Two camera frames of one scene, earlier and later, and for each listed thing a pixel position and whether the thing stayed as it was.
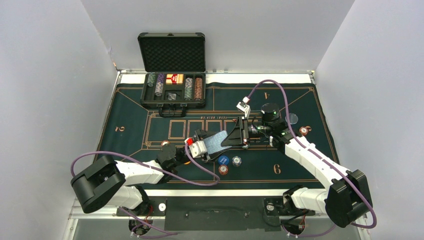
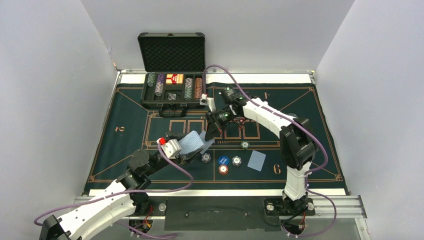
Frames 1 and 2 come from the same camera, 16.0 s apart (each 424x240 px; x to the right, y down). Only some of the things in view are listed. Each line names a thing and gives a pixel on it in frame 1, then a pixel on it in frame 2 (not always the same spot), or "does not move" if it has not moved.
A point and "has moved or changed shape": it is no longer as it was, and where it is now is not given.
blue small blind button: [223, 160] does not move
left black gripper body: [198, 136] to [183, 158]
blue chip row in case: [188, 89] does not move
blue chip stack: [236, 161] does not move
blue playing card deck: [213, 142] has moved or changed shape
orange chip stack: [223, 169] does not move
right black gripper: [236, 137] to [213, 130]
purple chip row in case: [159, 84] does not move
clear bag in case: [172, 96] does not move
